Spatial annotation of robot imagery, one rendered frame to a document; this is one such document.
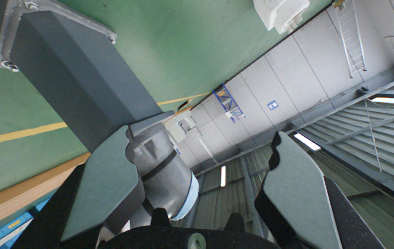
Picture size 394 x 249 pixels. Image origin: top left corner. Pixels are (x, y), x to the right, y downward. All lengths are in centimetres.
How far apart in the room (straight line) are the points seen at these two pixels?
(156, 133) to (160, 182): 12
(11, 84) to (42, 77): 18
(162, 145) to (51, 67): 26
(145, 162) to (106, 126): 11
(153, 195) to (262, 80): 667
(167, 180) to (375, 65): 858
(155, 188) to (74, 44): 34
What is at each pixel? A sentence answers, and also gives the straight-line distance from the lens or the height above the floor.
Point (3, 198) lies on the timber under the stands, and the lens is 164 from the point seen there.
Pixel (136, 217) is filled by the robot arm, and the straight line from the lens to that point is 35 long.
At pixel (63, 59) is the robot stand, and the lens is 35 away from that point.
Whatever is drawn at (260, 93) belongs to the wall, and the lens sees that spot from 680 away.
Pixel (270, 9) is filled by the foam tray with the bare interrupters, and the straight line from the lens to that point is 77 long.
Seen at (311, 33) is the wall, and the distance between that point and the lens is 761.
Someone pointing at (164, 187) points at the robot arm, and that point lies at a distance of 33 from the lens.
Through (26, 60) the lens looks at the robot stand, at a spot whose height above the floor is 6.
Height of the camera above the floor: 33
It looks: 6 degrees up
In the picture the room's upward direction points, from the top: 144 degrees clockwise
